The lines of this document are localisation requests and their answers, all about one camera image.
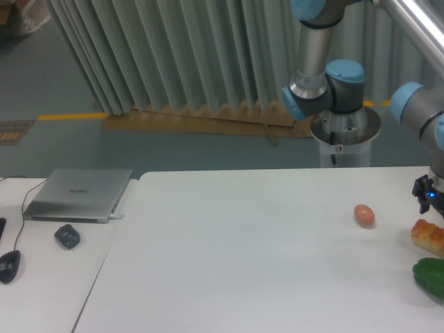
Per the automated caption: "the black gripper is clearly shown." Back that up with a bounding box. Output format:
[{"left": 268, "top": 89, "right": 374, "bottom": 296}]
[{"left": 412, "top": 168, "right": 443, "bottom": 216}]

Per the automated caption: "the golden brown bread piece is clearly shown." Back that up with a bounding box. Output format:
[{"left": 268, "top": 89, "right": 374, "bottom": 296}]
[{"left": 411, "top": 219, "right": 443, "bottom": 257}]

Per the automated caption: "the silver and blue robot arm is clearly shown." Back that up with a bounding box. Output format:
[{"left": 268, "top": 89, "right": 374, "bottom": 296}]
[{"left": 282, "top": 1, "right": 443, "bottom": 213}]

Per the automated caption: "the brown egg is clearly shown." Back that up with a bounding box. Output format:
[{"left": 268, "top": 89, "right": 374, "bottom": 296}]
[{"left": 354, "top": 204, "right": 375, "bottom": 228}]

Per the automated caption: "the green bell pepper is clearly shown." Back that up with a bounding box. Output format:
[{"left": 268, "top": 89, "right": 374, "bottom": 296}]
[{"left": 412, "top": 257, "right": 443, "bottom": 300}]

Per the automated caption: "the brown cardboard sheet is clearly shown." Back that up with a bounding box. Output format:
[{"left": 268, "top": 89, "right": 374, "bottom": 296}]
[{"left": 101, "top": 105, "right": 311, "bottom": 144}]

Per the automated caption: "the white usb plug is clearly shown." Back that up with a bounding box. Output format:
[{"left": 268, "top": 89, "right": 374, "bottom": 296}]
[{"left": 109, "top": 214, "right": 124, "bottom": 220}]

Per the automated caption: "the pale green folding curtain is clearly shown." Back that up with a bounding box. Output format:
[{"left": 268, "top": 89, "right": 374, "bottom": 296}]
[{"left": 44, "top": 0, "right": 444, "bottom": 117}]

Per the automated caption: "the silver closed laptop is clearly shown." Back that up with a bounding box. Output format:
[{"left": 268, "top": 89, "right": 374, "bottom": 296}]
[{"left": 24, "top": 169, "right": 133, "bottom": 223}]

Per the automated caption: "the small black controller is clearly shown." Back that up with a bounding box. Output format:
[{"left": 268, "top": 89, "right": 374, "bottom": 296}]
[{"left": 54, "top": 224, "right": 81, "bottom": 250}]

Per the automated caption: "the black computer mouse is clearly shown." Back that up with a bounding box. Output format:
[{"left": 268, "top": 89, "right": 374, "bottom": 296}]
[{"left": 0, "top": 250, "right": 22, "bottom": 284}]

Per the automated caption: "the black keyboard edge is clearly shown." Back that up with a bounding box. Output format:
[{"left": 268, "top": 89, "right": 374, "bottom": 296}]
[{"left": 0, "top": 218, "right": 6, "bottom": 239}]

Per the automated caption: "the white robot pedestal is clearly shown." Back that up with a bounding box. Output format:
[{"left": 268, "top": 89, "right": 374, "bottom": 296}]
[{"left": 310, "top": 106, "right": 381, "bottom": 168}]

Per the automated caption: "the black mouse cable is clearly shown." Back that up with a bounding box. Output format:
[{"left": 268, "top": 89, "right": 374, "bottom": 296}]
[{"left": 0, "top": 176, "right": 51, "bottom": 252}]

